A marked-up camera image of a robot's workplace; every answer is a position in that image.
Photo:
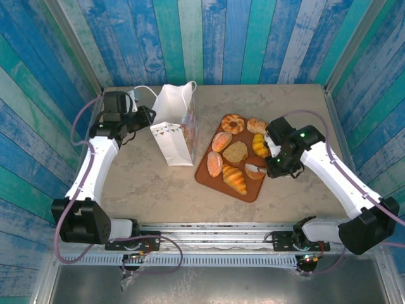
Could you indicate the yellow pumpkin shaped bread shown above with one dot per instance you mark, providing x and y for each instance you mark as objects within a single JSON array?
[{"x": 259, "y": 146}]

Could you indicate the beige seeded bread slice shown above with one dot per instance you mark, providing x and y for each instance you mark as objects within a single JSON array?
[{"x": 235, "y": 152}]

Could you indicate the white cartoon print paper bag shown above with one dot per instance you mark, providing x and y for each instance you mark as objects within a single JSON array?
[{"x": 177, "y": 145}]

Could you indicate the golden croissant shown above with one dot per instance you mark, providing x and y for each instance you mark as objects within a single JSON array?
[{"x": 234, "y": 179}]

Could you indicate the pale crusty roll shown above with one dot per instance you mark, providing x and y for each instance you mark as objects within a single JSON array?
[{"x": 256, "y": 126}]

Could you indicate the orange sesame oval bun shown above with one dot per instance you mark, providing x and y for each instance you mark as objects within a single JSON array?
[
  {"x": 214, "y": 163},
  {"x": 221, "y": 141}
]

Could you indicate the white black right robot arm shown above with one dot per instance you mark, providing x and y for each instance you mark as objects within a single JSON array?
[{"x": 332, "y": 174}]

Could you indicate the brown plastic tray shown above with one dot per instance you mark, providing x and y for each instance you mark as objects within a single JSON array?
[{"x": 251, "y": 191}]

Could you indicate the grey metal sheet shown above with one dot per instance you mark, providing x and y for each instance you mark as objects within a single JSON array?
[{"x": 221, "y": 285}]

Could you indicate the crumpled clear tape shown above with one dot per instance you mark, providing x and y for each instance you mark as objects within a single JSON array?
[{"x": 126, "y": 282}]

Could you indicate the aluminium rail beam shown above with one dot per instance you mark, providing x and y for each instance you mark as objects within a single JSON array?
[{"x": 215, "y": 236}]

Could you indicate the aluminium frame post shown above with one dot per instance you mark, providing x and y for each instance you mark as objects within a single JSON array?
[
  {"x": 353, "y": 47},
  {"x": 76, "y": 47}
]

